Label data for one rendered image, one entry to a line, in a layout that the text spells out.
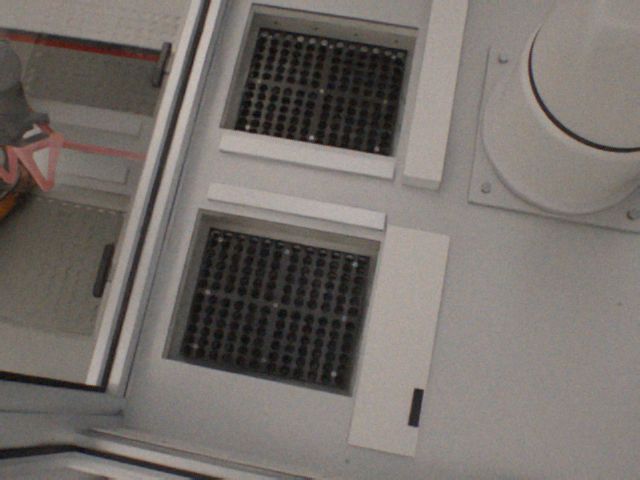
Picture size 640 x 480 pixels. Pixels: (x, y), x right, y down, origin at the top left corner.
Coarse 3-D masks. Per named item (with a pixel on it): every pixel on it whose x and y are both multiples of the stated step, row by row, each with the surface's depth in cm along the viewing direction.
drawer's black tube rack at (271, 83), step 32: (288, 32) 102; (288, 64) 101; (320, 64) 101; (352, 64) 101; (384, 64) 100; (256, 96) 100; (288, 96) 100; (320, 96) 100; (352, 96) 99; (384, 96) 99; (256, 128) 99; (288, 128) 99; (320, 128) 101; (352, 128) 98; (384, 128) 101
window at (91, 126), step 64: (0, 0) 47; (64, 0) 55; (128, 0) 68; (192, 0) 87; (0, 64) 48; (64, 64) 58; (128, 64) 71; (0, 128) 50; (64, 128) 60; (128, 128) 74; (0, 192) 51; (64, 192) 62; (128, 192) 78; (0, 256) 53; (64, 256) 64; (128, 256) 82; (0, 320) 55; (64, 320) 67
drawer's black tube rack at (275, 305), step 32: (224, 256) 97; (256, 256) 94; (288, 256) 94; (320, 256) 97; (352, 256) 94; (224, 288) 93; (256, 288) 93; (288, 288) 96; (320, 288) 92; (352, 288) 92; (224, 320) 95; (256, 320) 92; (288, 320) 91; (320, 320) 94; (352, 320) 91; (224, 352) 91; (256, 352) 94; (288, 352) 94; (320, 352) 90; (320, 384) 92
